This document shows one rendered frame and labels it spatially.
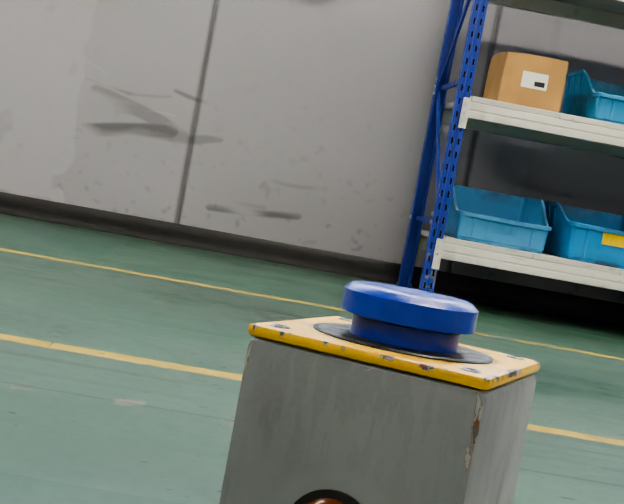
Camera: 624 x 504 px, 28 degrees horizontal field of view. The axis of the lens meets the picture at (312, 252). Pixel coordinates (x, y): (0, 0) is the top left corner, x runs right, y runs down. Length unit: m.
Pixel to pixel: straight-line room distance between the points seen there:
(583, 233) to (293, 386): 4.52
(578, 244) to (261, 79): 1.54
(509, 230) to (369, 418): 4.48
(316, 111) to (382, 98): 0.29
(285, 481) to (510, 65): 4.52
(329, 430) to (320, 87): 5.09
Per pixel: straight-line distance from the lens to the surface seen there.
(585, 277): 4.85
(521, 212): 5.30
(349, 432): 0.34
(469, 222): 4.78
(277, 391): 0.35
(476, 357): 0.37
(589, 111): 4.98
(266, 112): 5.40
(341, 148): 5.42
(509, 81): 4.84
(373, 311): 0.35
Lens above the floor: 0.36
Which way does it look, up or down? 3 degrees down
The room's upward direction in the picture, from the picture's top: 10 degrees clockwise
